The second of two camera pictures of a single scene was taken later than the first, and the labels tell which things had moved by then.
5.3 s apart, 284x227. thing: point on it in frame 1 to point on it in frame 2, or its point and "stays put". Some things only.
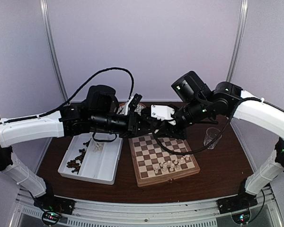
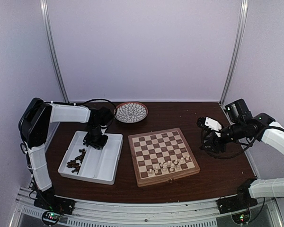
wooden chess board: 151,164 stays put
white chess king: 165,170 stays put
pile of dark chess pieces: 76,163 stays put
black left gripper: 132,127 to 97,144
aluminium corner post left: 43,6 stays put
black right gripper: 169,131 to 214,142
